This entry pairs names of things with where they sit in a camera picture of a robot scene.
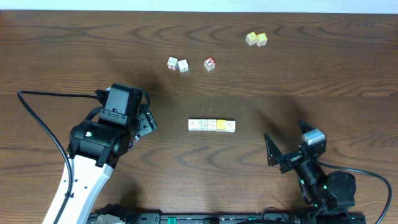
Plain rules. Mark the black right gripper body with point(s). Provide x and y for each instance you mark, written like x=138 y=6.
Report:
x=291 y=161

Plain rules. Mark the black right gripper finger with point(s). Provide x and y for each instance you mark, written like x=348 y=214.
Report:
x=304 y=127
x=274 y=155

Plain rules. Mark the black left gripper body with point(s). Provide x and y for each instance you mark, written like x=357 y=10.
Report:
x=148 y=122

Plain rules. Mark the white block cat drawing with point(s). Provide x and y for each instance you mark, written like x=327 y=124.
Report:
x=193 y=125

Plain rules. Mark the white block brown circle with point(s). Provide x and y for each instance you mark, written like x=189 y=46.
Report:
x=230 y=126

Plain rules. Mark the white block blue side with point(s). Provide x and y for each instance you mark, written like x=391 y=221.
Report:
x=202 y=124

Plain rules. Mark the white block yellow side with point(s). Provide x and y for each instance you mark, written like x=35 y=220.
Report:
x=221 y=125

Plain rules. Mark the white block green side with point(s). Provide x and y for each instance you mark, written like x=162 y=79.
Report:
x=212 y=124

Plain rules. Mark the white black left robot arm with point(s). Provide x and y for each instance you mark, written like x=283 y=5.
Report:
x=95 y=148

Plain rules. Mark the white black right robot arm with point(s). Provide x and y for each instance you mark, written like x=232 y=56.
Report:
x=333 y=192

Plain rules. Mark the white block red side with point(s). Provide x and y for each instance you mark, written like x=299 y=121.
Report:
x=172 y=63

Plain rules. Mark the white wooden block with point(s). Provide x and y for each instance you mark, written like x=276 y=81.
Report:
x=183 y=65

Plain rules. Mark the red letter wooden block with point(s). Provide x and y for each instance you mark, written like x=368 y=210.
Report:
x=209 y=63

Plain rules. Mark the pale yellow wooden block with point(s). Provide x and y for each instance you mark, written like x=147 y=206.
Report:
x=251 y=38

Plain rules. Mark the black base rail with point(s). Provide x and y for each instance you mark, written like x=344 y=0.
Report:
x=274 y=217

